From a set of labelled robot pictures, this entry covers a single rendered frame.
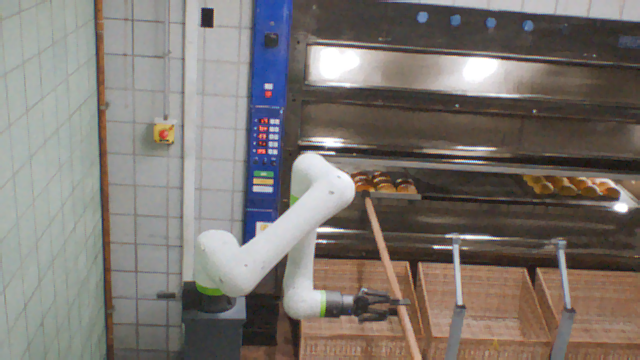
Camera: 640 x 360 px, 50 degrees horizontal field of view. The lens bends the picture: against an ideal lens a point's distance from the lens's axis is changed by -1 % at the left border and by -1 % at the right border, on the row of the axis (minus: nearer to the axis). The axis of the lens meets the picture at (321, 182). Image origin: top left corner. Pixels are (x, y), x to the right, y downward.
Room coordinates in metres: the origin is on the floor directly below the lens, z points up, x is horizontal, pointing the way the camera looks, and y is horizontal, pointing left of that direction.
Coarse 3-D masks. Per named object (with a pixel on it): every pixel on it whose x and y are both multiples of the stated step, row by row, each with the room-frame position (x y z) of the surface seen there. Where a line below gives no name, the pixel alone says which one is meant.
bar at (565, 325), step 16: (448, 240) 2.76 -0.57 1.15; (464, 240) 2.76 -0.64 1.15; (480, 240) 2.77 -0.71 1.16; (496, 240) 2.77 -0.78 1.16; (512, 240) 2.78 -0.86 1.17; (528, 240) 2.79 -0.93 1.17; (544, 240) 2.80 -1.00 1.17; (560, 240) 2.81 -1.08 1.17; (560, 256) 2.77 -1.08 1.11; (560, 272) 2.73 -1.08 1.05; (464, 304) 2.56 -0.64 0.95; (560, 336) 2.58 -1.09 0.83; (448, 352) 2.54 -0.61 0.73; (560, 352) 2.58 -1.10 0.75
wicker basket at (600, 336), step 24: (552, 288) 3.13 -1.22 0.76; (576, 288) 3.15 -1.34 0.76; (600, 288) 3.16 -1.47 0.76; (624, 288) 3.17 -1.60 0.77; (552, 312) 2.87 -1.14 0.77; (576, 312) 3.11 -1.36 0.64; (600, 312) 3.13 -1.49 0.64; (624, 312) 3.14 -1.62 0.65; (552, 336) 2.83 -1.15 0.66; (576, 336) 2.97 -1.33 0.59; (600, 336) 2.98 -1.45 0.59; (624, 336) 3.01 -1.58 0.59
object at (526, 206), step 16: (464, 208) 3.14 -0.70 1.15; (480, 208) 3.15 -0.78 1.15; (496, 208) 3.16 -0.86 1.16; (512, 208) 3.17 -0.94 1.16; (528, 208) 3.17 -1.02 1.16; (544, 208) 3.18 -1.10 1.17; (560, 208) 3.19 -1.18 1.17; (576, 208) 3.20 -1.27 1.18; (592, 208) 3.21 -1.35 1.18; (608, 208) 3.23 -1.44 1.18; (624, 208) 3.25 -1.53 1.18
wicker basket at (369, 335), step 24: (336, 264) 3.04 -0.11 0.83; (360, 264) 3.06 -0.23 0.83; (408, 264) 3.09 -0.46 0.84; (312, 288) 3.00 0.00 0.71; (336, 288) 3.02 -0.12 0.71; (360, 288) 3.03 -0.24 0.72; (408, 288) 2.98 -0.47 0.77; (312, 336) 2.58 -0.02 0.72; (336, 336) 2.59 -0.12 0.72; (360, 336) 2.60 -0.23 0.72; (384, 336) 2.61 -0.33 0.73
